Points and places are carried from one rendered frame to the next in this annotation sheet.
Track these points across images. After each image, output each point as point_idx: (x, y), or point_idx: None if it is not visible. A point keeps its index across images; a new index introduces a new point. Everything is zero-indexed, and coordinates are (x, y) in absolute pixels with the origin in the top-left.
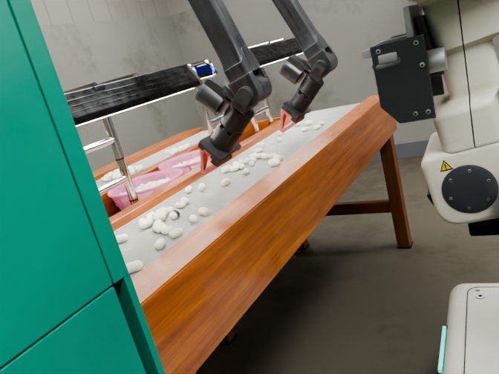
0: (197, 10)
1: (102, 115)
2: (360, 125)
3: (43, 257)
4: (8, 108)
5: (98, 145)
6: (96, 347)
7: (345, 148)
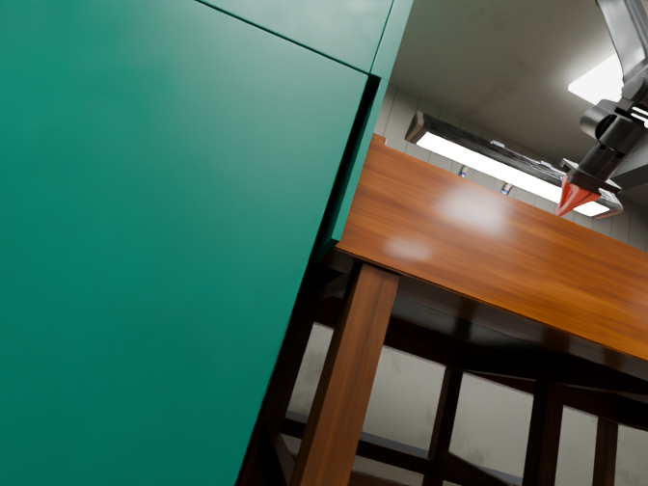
0: (614, 34)
1: (485, 152)
2: None
3: (335, 9)
4: None
5: None
6: (319, 90)
7: None
